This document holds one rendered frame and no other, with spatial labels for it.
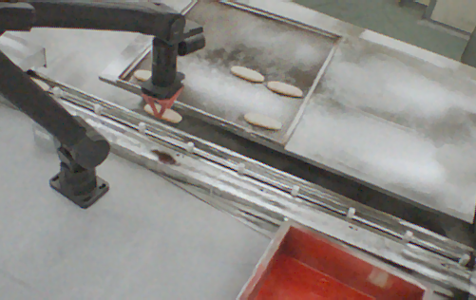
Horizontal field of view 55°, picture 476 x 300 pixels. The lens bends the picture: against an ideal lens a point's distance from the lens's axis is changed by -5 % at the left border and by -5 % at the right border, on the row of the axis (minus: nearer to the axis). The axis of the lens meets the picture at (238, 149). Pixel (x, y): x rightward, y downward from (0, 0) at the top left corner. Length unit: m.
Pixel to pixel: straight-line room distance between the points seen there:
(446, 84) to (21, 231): 1.22
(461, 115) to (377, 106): 0.25
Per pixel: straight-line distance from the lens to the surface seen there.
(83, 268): 1.00
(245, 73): 1.34
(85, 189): 1.09
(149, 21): 0.96
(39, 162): 1.22
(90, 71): 1.51
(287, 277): 1.01
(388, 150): 1.26
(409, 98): 1.42
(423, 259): 1.11
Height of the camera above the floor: 1.65
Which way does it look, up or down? 42 degrees down
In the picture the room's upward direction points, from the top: 10 degrees clockwise
